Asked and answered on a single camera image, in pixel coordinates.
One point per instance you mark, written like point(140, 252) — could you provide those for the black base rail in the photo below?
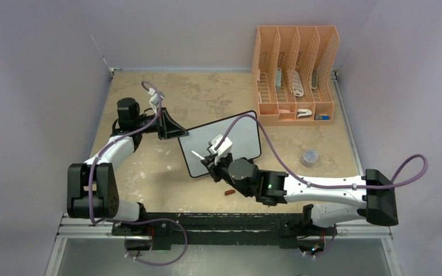
point(285, 230)

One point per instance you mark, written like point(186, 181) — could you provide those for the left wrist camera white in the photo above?
point(155, 99)

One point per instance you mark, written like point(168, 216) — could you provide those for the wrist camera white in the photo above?
point(155, 99)
point(224, 143)

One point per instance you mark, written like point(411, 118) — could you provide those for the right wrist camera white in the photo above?
point(224, 143)

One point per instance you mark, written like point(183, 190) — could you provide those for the aluminium frame rail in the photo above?
point(82, 229)

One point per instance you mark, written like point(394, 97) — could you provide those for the white perforated tool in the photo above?
point(297, 85)

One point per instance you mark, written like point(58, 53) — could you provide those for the grey eraser in organizer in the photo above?
point(278, 78)

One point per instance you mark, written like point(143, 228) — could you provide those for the peach plastic file organizer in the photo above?
point(291, 70)

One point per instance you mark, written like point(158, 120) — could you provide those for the blue small item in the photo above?
point(321, 117)

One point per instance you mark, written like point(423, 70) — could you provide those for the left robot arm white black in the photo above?
point(92, 191)

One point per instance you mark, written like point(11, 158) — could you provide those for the white marker rainbow stripe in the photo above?
point(197, 155)

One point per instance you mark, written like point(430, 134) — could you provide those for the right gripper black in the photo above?
point(213, 169)

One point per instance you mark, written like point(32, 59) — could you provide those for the small black-framed whiteboard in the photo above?
point(245, 137)

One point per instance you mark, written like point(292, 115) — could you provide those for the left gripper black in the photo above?
point(168, 128)

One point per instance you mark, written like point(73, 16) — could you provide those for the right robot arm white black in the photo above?
point(331, 200)

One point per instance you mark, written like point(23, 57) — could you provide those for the small clear plastic jar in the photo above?
point(309, 158)

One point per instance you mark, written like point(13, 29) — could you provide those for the dark grey flat tool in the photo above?
point(314, 79)

